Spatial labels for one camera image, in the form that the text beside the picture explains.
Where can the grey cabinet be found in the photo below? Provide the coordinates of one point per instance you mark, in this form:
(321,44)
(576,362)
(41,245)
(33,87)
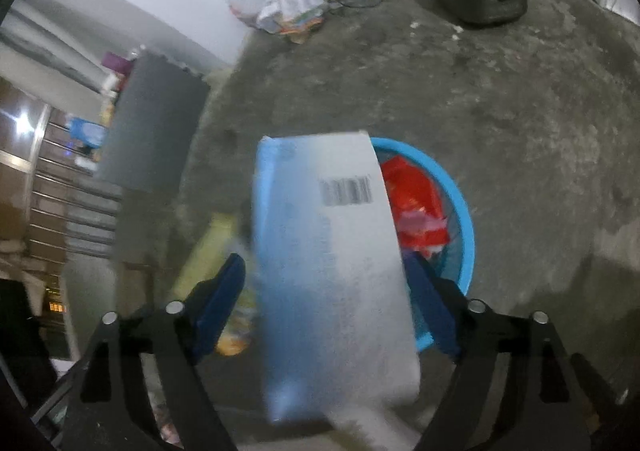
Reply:
(150,131)

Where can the metal railing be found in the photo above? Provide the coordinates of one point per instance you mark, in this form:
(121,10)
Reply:
(75,211)

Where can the white blue carton box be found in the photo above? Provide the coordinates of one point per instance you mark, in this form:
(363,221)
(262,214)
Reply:
(330,281)

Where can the blue plastic basket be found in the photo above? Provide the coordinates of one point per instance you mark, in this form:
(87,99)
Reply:
(462,231)

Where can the purple box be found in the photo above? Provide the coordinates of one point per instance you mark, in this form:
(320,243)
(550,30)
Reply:
(117,63)

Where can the red white snack bag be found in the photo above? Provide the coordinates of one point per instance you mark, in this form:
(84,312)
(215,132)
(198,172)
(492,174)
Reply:
(410,191)

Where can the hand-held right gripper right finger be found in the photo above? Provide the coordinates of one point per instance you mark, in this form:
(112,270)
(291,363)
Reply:
(435,313)

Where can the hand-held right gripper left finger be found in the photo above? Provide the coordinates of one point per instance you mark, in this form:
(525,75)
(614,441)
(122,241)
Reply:
(220,313)

